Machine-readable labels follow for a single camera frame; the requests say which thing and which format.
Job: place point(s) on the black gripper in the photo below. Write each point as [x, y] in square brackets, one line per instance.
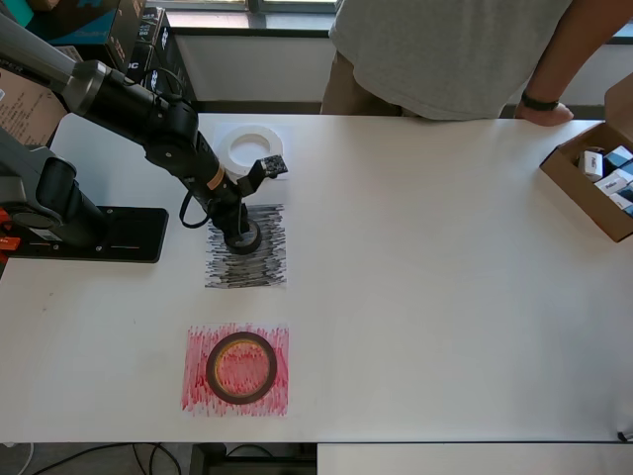
[230, 208]

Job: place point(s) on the small black tape roll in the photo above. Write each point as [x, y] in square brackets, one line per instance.
[254, 245]

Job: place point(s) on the white tape roll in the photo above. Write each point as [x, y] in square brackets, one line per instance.
[249, 131]

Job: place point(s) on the red tape roll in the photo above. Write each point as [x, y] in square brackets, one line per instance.
[242, 399]

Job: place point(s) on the person left forearm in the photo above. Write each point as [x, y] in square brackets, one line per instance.
[569, 59]

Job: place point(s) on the black gray Piper robot arm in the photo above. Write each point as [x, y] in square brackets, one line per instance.
[148, 114]

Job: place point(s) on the person left hand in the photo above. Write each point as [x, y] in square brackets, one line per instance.
[544, 116]

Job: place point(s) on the black scribbled paper sheet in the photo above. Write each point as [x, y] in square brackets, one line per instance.
[247, 272]

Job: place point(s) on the blank white paper sheet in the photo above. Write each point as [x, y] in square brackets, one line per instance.
[289, 129]

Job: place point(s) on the red scribbled paper sheet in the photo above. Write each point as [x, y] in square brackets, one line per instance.
[198, 396]

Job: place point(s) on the black box with white print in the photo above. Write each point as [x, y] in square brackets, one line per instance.
[173, 49]

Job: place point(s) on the black box with white letters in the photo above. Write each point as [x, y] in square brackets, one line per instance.
[138, 57]

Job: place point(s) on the black box with orange print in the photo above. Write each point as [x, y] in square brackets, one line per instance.
[148, 25]

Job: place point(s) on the orange clamp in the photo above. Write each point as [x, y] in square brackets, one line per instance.
[10, 243]

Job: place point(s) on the GX760A cardboard box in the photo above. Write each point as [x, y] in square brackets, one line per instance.
[25, 114]

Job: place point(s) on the black box with blue print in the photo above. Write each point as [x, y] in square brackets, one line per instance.
[84, 29]

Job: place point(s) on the person in gray shirt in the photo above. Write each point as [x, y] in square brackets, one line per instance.
[445, 49]

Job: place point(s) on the plain teal box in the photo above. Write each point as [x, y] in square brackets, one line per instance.
[17, 12]

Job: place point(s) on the white flat panel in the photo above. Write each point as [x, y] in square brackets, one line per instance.
[470, 460]

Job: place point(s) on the open cardboard box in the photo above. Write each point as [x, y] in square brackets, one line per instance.
[569, 173]

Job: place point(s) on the small white carton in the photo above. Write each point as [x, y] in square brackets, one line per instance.
[591, 164]

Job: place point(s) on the white carton with black print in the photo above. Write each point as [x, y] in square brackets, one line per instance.
[609, 182]

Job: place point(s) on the white teal carton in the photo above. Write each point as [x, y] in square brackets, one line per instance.
[628, 190]
[620, 203]

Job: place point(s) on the small dark teal carton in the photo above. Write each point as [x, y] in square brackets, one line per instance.
[618, 156]

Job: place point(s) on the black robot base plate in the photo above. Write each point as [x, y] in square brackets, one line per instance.
[138, 232]

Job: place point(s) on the black table leg frame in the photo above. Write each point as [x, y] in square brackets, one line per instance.
[207, 462]

